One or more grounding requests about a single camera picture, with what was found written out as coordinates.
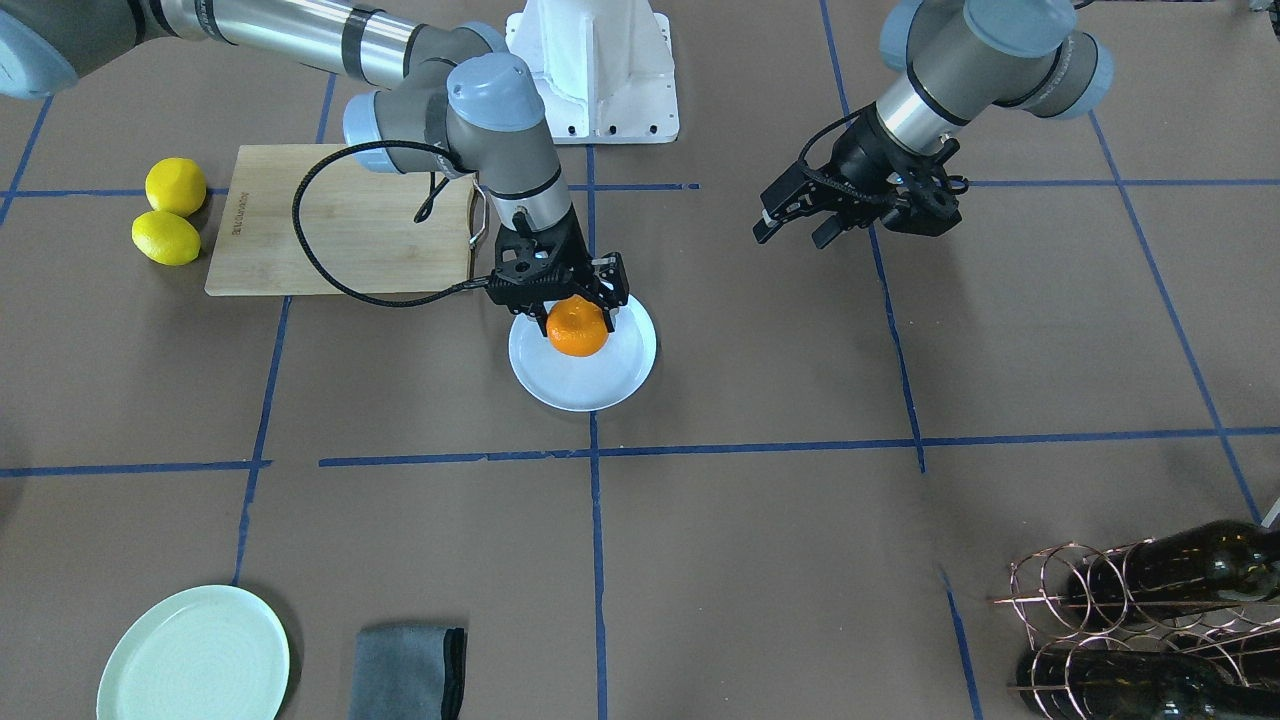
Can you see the copper wire bottle rack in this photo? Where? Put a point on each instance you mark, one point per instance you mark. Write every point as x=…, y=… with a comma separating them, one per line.
x=1241, y=640

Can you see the dark brown wine bottle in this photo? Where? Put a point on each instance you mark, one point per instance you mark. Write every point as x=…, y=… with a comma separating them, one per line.
x=1096, y=683

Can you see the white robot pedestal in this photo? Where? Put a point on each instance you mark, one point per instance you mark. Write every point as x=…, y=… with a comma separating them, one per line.
x=605, y=70

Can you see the orange fruit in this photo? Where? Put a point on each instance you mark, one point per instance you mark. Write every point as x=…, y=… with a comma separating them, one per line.
x=576, y=327

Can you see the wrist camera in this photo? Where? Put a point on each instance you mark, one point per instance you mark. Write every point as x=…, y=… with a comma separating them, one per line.
x=928, y=208
x=609, y=281

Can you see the yellow lemon near board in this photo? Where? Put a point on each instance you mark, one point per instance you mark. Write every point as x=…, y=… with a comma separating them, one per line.
x=176, y=185

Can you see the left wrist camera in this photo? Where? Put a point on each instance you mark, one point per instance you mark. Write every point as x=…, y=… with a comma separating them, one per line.
x=928, y=208

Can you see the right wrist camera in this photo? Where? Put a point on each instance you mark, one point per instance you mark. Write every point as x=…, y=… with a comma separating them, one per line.
x=609, y=281

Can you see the dark green wine bottle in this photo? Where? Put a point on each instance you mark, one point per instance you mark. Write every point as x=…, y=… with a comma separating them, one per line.
x=1219, y=565

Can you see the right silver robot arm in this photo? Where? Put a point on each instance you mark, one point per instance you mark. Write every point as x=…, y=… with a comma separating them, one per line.
x=448, y=101

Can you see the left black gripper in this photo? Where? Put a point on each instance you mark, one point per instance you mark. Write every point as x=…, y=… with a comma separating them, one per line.
x=857, y=160

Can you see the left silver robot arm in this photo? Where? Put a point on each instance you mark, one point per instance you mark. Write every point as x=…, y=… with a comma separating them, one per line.
x=954, y=59

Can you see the light blue plate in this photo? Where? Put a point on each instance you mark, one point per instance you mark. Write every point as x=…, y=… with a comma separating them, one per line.
x=582, y=384

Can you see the light green plate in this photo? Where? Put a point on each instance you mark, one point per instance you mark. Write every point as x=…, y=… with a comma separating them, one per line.
x=211, y=652

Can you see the yellow lemon outer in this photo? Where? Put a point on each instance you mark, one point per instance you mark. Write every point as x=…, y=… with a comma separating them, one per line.
x=166, y=238

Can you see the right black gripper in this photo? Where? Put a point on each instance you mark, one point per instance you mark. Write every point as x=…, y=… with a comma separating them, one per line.
x=572, y=251

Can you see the bamboo cutting board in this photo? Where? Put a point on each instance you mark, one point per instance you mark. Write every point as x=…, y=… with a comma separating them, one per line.
x=360, y=228

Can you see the grey folded cloth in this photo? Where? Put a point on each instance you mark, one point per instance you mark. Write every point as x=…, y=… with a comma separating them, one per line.
x=408, y=671

